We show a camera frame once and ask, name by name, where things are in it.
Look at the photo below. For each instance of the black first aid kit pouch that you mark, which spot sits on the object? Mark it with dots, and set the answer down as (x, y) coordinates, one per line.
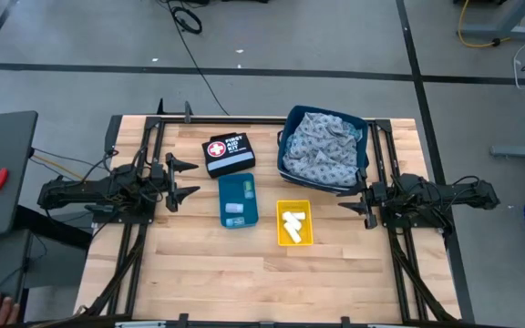
(230, 161)

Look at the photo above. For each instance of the black metal table frame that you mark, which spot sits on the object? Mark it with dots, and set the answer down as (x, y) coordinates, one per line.
(244, 120)

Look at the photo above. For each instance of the teal plastic tray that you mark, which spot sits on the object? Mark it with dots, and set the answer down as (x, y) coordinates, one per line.
(233, 189)

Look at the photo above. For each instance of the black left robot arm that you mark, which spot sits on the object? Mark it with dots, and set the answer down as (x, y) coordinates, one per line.
(85, 191)

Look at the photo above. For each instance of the grey patterned cloth gown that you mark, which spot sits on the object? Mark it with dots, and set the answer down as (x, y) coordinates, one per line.
(322, 150)

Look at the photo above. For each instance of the clear plastic packet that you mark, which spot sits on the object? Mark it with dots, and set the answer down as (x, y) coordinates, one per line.
(248, 190)

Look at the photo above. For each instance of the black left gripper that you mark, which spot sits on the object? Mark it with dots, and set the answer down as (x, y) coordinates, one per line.
(172, 182)

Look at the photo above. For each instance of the yellow plastic tray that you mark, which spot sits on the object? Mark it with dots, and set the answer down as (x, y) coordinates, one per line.
(281, 239)

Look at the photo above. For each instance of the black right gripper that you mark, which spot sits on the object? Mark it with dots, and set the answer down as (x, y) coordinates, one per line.
(374, 196)

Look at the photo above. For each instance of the white gauze roll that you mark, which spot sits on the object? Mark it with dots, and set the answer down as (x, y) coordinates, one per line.
(290, 218)
(301, 215)
(292, 233)

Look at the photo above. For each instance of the navy fabric basket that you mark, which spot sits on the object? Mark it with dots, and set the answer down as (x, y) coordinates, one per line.
(295, 119)

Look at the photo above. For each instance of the dark grey low shelf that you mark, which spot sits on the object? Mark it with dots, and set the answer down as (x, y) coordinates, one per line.
(3, 264)

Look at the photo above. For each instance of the blue patterned cloth gown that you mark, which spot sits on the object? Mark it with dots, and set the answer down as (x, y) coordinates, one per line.
(357, 132)

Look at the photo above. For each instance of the grey desk foot bar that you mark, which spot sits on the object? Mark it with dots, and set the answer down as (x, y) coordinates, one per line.
(517, 152)

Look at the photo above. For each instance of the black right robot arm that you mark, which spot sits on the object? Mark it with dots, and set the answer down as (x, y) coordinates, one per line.
(449, 198)

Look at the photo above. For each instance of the black clamp bracket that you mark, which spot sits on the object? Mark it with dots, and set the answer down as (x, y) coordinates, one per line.
(188, 114)

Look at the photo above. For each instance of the grey desk leg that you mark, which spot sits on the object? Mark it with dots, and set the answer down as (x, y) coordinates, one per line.
(495, 32)

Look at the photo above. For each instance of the grey side desk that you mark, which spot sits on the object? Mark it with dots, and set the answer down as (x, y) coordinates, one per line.
(3, 141)

